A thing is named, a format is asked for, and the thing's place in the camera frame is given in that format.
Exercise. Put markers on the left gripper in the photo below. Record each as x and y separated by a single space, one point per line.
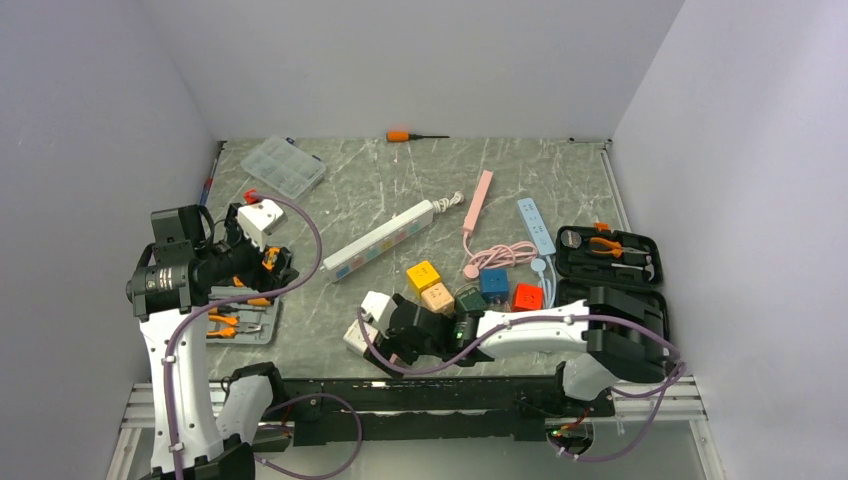
259 277

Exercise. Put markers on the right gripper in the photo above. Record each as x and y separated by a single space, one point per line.
387 344

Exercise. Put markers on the beige cube socket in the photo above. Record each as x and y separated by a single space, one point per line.
438 299

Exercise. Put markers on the grey tool tray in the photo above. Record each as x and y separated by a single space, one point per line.
250 322

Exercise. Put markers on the white cube socket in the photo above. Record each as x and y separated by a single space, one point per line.
355 338

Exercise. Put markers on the yellow cube socket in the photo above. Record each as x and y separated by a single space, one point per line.
422 276

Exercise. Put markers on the green cube socket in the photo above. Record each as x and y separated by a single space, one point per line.
470 300

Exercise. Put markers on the blue cube socket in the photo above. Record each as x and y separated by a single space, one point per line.
494 285

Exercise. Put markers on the clear plastic screw box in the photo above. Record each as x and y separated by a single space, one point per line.
281 165

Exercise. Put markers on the white power strip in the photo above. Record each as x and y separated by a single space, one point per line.
381 239

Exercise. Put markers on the red cube socket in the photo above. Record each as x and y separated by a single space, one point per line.
527 297

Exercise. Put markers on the light blue power strip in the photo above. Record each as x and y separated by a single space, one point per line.
536 227

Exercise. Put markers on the black tool case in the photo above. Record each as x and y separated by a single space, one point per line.
598 256

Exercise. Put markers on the pink power strip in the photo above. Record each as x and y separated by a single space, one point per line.
477 201

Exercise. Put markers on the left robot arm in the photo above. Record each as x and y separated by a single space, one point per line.
173 279

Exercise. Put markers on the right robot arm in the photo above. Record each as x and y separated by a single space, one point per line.
605 342

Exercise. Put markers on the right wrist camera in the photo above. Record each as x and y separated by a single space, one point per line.
378 308

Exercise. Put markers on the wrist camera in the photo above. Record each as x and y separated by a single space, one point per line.
378 308
259 219

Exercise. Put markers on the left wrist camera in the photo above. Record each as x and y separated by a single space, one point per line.
259 219

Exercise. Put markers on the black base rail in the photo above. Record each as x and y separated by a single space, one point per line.
522 408

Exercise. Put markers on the orange handled screwdriver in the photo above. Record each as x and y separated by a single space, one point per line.
404 136

